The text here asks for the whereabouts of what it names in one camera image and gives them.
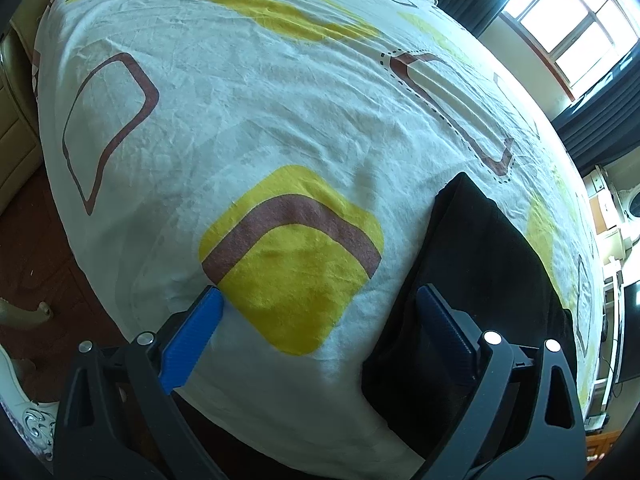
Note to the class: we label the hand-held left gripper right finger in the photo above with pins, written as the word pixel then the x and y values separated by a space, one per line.
pixel 445 327

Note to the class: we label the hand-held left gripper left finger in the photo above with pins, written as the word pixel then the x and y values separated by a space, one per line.
pixel 192 332

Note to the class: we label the black pants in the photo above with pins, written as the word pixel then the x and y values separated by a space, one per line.
pixel 475 250

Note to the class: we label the white television stand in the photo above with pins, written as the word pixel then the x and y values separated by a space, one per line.
pixel 607 310

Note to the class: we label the white ornate chair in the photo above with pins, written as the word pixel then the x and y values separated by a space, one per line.
pixel 35 420

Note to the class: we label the black television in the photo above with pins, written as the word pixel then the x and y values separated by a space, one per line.
pixel 631 330

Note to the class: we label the brown wooden cabinet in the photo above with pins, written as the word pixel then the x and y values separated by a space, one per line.
pixel 600 447

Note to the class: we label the white dressing table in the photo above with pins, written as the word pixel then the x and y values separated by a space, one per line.
pixel 602 210

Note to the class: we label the white oval vanity mirror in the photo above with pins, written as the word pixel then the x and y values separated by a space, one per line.
pixel 631 205

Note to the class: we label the patterned white bed sheet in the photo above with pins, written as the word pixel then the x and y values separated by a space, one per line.
pixel 250 110

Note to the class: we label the cream bedside cabinet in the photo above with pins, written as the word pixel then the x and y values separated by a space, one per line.
pixel 15 125

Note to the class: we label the window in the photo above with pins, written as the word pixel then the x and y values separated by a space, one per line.
pixel 565 10

